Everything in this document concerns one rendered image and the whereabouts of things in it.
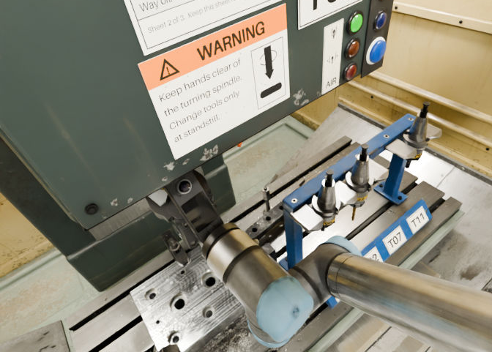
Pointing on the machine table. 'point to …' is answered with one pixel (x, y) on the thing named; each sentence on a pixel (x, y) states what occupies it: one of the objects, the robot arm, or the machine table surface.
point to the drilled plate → (226, 306)
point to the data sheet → (192, 7)
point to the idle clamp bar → (269, 219)
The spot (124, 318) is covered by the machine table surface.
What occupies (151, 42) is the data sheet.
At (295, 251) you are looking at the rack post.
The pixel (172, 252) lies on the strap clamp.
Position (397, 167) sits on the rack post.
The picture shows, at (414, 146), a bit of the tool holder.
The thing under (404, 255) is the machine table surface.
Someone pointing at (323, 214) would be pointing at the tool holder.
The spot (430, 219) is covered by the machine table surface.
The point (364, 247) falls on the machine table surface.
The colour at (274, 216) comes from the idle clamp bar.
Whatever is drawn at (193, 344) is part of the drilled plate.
